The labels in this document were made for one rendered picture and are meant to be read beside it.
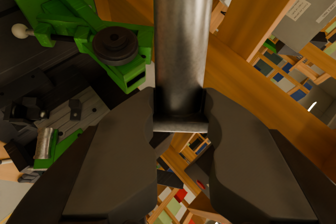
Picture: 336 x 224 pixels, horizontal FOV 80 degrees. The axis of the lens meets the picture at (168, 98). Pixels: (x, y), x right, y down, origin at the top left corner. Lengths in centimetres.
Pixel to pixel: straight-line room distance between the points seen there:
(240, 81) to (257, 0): 15
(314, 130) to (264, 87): 12
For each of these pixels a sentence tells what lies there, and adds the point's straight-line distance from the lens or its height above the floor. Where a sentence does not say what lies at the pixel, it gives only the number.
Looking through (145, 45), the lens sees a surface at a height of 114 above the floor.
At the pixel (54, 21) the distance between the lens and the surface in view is 46.
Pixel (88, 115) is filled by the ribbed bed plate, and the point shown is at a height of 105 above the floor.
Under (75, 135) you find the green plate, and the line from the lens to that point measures 62.
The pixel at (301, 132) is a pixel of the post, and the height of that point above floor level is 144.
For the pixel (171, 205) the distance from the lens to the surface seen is 406.
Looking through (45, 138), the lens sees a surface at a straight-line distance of 59.
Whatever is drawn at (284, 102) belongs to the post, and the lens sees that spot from 46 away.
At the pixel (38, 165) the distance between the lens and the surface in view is 63.
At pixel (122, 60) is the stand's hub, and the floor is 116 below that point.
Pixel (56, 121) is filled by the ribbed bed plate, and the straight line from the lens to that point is 65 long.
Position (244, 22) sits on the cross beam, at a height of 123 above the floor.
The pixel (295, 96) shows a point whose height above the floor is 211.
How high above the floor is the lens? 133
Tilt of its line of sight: 15 degrees down
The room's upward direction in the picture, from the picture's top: 135 degrees clockwise
